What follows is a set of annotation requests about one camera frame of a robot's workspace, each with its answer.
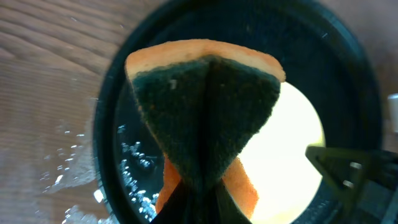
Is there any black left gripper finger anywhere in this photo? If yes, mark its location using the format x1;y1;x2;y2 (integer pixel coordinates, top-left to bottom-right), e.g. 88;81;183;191
305;146;397;202

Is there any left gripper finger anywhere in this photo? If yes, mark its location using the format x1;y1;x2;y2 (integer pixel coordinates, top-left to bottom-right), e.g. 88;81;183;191
150;181;190;224
214;181;251;224

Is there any yellow plate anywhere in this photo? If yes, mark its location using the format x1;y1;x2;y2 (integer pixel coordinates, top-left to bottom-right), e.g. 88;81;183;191
238;82;325;224

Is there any orange green sponge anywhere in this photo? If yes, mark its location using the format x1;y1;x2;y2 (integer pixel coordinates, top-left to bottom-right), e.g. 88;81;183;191
124;39;285;223

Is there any round black tray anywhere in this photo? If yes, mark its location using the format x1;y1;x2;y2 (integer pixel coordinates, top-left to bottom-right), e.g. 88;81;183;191
93;0;383;223

